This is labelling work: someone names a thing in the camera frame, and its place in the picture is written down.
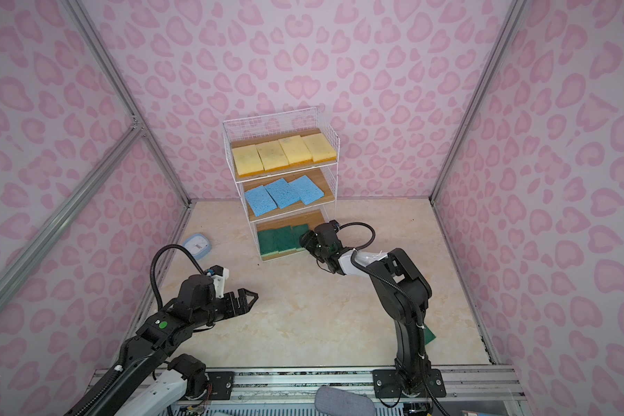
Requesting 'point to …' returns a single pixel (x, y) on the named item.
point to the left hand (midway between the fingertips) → (249, 298)
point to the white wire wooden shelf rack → (260, 129)
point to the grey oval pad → (330, 401)
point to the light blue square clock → (198, 245)
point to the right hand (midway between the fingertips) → (306, 240)
